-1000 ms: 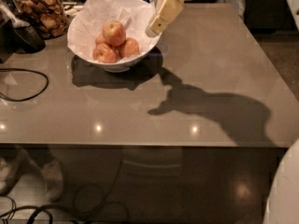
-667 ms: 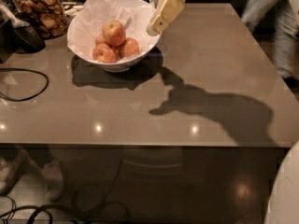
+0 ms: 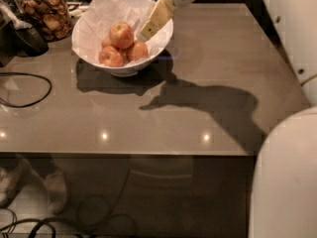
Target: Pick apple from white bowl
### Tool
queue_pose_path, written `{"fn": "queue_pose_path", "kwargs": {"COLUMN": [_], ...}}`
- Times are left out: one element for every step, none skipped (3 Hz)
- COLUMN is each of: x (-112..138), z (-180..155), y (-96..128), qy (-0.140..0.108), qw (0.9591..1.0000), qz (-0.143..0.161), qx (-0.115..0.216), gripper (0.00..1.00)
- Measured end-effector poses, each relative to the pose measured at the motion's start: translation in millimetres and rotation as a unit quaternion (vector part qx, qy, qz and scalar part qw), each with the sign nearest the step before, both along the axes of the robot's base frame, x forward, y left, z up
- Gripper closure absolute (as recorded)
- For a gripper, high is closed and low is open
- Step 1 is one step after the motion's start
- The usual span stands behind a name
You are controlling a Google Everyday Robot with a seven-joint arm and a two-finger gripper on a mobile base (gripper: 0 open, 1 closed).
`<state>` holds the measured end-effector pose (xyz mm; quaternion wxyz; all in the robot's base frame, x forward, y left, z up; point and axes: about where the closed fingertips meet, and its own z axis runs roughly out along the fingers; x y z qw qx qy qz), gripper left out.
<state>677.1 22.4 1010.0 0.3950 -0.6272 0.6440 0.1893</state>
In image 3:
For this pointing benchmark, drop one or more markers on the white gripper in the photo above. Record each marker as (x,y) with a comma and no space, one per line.
(161,13)

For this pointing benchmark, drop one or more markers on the red apple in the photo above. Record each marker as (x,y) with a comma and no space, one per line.
(121,35)
(106,42)
(110,56)
(138,50)

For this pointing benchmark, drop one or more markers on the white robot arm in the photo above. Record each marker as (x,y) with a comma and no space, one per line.
(284,192)

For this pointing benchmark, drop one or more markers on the white ceramic bowl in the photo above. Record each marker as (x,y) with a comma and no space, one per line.
(132,68)

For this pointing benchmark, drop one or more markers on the white paper liner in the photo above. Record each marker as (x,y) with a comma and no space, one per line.
(99,20)

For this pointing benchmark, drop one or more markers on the glass jar of dried chips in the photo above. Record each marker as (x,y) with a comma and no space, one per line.
(51,16)

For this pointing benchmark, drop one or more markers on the black round appliance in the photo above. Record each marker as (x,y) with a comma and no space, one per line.
(25,35)

